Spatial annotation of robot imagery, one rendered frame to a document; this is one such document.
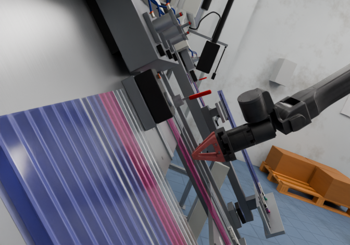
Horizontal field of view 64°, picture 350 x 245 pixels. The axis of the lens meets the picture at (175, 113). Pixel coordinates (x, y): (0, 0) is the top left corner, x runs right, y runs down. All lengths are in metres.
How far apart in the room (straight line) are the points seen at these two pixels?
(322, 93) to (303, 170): 3.98
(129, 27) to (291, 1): 4.41
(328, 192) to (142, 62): 4.19
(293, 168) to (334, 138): 1.15
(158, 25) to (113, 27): 0.08
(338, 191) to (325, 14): 2.59
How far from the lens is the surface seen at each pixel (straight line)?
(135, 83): 0.40
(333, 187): 4.48
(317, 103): 0.74
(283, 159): 4.49
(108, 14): 0.43
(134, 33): 0.42
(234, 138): 0.68
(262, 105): 0.66
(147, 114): 0.40
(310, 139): 5.23
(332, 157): 5.58
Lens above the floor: 1.13
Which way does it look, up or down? 10 degrees down
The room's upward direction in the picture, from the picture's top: 22 degrees clockwise
